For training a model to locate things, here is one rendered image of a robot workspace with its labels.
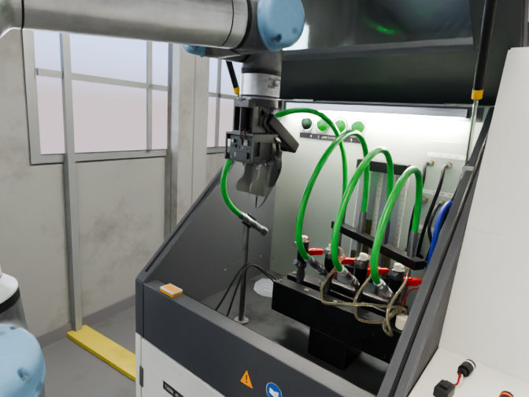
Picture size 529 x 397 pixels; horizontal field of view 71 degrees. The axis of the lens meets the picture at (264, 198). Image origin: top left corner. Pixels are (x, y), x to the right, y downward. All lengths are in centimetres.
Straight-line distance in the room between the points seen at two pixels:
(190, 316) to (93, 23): 65
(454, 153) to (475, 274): 37
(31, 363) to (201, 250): 71
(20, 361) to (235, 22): 45
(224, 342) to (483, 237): 55
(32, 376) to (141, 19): 39
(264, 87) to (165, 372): 75
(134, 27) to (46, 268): 211
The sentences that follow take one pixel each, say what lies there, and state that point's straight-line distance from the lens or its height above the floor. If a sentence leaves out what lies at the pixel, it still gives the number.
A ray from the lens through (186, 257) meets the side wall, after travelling 110.
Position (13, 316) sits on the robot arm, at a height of 111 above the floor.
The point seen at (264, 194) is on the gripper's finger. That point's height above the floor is 124.
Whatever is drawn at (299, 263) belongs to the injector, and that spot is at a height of 104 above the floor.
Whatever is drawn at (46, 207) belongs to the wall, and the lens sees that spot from 237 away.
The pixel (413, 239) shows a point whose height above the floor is 114.
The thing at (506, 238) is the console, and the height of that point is 120.
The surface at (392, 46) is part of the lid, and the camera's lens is 99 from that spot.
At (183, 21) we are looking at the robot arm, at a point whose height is 149.
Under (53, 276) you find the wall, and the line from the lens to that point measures 251.
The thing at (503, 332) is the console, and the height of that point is 104.
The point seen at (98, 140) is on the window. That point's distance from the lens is 245.
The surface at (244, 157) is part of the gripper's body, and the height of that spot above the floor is 132.
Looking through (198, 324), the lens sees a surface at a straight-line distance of 89.
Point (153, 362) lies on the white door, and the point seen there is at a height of 74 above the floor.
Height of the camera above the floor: 139
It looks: 12 degrees down
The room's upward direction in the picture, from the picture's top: 4 degrees clockwise
